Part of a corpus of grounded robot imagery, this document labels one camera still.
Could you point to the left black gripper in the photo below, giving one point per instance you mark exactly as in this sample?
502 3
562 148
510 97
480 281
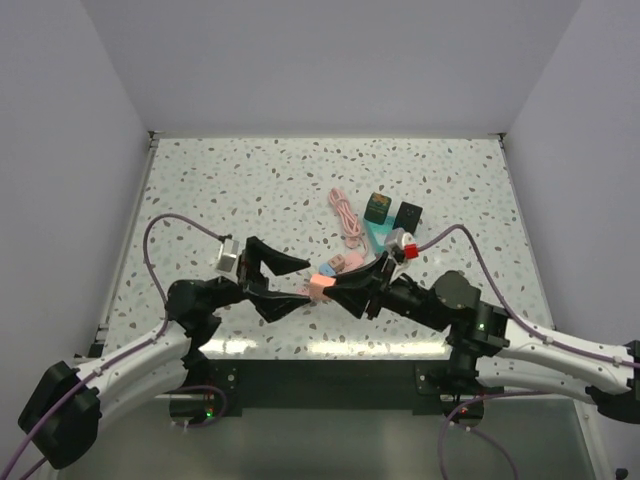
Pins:
254 286

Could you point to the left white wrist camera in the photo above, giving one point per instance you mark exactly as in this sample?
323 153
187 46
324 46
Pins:
228 255

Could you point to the green cube adapter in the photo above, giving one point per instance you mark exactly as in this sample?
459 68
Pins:
377 208

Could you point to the blue plug adapter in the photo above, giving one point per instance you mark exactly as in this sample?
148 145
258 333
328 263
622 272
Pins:
326 270

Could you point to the teal triangular socket base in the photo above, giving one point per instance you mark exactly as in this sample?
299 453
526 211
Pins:
378 234

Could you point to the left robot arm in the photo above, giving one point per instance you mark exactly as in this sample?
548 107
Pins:
70 403

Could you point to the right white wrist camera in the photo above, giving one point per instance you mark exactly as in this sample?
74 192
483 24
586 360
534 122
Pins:
401 248

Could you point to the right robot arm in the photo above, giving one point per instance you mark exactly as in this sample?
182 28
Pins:
489 348

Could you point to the orange plug adapter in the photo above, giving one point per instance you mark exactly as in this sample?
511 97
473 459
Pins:
317 285

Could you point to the black cube adapter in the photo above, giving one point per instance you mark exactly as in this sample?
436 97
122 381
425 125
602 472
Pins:
408 217

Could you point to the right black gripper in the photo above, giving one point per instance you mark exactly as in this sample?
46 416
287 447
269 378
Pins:
353 288

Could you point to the pink power strip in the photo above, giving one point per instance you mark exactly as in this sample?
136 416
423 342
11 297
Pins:
354 259

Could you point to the pink brown plug adapter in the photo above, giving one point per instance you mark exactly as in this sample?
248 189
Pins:
337 262

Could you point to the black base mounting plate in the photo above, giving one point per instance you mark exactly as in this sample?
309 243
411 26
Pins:
230 387

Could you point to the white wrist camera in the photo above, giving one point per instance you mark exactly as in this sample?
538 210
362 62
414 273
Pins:
401 248
228 255

